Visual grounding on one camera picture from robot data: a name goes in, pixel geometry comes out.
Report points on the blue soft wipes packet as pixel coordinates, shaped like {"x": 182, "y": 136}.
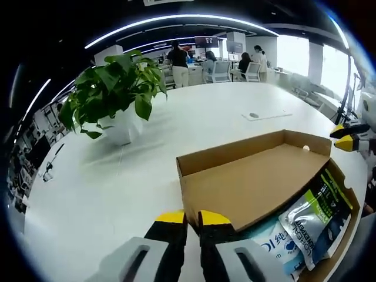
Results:
{"x": 273, "y": 246}

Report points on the black desk monitor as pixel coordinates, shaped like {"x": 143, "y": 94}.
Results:
{"x": 36, "y": 151}

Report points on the small black white tool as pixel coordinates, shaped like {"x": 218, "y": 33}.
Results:
{"x": 50, "y": 167}

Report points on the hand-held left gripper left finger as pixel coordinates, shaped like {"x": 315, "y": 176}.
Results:
{"x": 170, "y": 249}

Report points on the brown cardboard shoe box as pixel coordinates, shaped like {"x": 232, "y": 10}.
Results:
{"x": 249, "y": 182}

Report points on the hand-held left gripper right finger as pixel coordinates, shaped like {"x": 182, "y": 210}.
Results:
{"x": 214, "y": 252}

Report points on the long curved ceiling light strip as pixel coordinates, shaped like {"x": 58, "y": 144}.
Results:
{"x": 188, "y": 16}

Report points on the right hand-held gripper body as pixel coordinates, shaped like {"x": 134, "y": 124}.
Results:
{"x": 370, "y": 108}

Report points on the dark wall display screen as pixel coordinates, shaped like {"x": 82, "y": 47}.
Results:
{"x": 205, "y": 42}
{"x": 235, "y": 46}

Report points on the white office chair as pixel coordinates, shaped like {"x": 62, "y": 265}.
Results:
{"x": 253, "y": 72}
{"x": 221, "y": 72}

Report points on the green plant in white pot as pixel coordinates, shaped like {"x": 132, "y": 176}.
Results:
{"x": 117, "y": 88}

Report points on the silver black green pouch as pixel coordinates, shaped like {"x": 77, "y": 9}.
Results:
{"x": 320, "y": 223}

